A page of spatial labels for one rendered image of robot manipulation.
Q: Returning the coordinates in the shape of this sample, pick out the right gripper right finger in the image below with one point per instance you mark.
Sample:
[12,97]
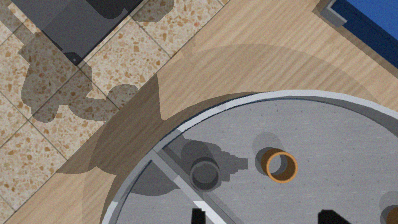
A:
[331,217]

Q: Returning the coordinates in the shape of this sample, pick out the blue open-top crate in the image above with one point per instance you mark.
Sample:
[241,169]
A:
[369,27]

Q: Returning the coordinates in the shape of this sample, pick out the grey metal ring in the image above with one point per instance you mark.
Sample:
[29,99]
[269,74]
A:
[205,187]

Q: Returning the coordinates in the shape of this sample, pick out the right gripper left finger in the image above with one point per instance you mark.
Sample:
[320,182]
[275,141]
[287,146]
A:
[198,216]

